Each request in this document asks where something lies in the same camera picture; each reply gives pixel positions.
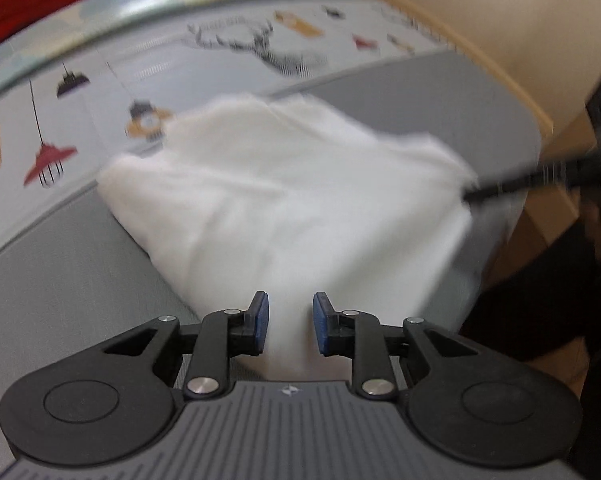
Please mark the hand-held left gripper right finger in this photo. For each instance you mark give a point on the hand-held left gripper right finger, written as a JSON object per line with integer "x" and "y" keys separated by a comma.
{"x": 322, "y": 322}

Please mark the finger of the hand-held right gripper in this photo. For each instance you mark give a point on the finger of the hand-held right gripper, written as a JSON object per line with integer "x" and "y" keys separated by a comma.
{"x": 510, "y": 182}

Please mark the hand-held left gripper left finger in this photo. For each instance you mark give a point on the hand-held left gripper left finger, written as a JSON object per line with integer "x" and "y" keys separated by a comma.
{"x": 263, "y": 320}

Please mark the white t-shirt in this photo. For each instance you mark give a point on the white t-shirt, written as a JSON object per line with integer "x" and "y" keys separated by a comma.
{"x": 290, "y": 200}

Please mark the person's dark clothing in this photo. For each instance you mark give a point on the person's dark clothing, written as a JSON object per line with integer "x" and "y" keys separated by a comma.
{"x": 530, "y": 310}

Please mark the light blue patterned blanket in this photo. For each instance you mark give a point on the light blue patterned blanket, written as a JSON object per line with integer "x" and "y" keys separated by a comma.
{"x": 130, "y": 0}

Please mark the wooden bed side rail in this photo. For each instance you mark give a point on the wooden bed side rail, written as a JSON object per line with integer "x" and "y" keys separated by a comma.
{"x": 510, "y": 85}

